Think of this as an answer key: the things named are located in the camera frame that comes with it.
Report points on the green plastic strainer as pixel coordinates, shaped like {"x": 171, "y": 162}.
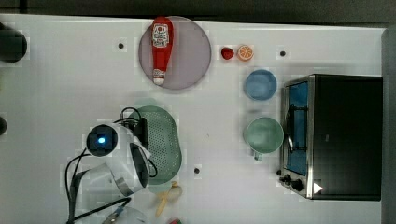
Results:
{"x": 163, "y": 144}

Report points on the black round object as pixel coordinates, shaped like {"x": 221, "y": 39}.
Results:
{"x": 13, "y": 44}

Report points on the red ketchup bottle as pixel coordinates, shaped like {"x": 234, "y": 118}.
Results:
{"x": 162, "y": 36}

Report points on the peeled banana toy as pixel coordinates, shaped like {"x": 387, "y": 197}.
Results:
{"x": 168, "y": 196}

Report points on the black toaster oven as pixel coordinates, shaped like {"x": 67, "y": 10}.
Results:
{"x": 333, "y": 127}

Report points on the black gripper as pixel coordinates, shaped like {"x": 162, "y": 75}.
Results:
{"x": 140, "y": 130}

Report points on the blue cup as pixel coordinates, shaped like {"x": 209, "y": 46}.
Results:
{"x": 260, "y": 85}

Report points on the red fruit toy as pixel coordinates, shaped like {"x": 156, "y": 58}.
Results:
{"x": 175, "y": 221}

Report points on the small black knob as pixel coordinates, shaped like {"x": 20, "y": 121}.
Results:
{"x": 3, "y": 126}

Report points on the grey round plate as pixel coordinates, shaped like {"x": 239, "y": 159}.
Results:
{"x": 190, "y": 58}

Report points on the red strawberry toy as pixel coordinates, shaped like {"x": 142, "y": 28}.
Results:
{"x": 227, "y": 53}

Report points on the orange slice toy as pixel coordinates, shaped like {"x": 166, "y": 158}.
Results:
{"x": 245, "y": 53}

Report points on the green mug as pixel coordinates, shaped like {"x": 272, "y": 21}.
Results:
{"x": 263, "y": 135}

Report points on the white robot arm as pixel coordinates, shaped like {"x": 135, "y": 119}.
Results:
{"x": 123, "y": 171}

